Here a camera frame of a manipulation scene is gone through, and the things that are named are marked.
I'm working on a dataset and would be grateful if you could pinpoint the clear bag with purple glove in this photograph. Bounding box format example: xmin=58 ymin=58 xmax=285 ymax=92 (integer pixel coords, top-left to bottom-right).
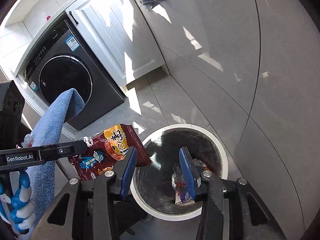
xmin=171 ymin=155 xmax=213 ymax=202

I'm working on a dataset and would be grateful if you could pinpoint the dark red snack bag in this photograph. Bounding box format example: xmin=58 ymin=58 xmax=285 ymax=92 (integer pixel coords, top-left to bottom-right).
xmin=68 ymin=124 xmax=152 ymax=181

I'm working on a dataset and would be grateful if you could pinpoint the white rimmed trash bin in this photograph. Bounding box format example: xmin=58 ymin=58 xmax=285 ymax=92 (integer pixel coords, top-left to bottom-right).
xmin=130 ymin=124 xmax=228 ymax=221

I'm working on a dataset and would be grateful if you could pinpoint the left blue white gloved hand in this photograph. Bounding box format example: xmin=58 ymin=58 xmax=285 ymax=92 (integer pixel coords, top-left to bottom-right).
xmin=1 ymin=170 xmax=36 ymax=234

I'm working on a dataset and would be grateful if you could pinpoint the blue towel on table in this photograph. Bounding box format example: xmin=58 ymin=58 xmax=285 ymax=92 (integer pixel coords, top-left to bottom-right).
xmin=25 ymin=88 xmax=85 ymax=228

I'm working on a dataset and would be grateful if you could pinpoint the black shoe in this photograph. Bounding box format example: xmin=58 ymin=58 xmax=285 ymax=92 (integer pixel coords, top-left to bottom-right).
xmin=114 ymin=195 xmax=148 ymax=235

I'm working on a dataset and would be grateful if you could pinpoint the dark front-load washing machine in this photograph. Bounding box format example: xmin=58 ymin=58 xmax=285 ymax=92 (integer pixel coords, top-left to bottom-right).
xmin=22 ymin=17 xmax=124 ymax=131

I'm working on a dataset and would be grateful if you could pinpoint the white cabinet door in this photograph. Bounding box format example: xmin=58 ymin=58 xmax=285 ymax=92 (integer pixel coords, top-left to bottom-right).
xmin=65 ymin=0 xmax=164 ymax=87

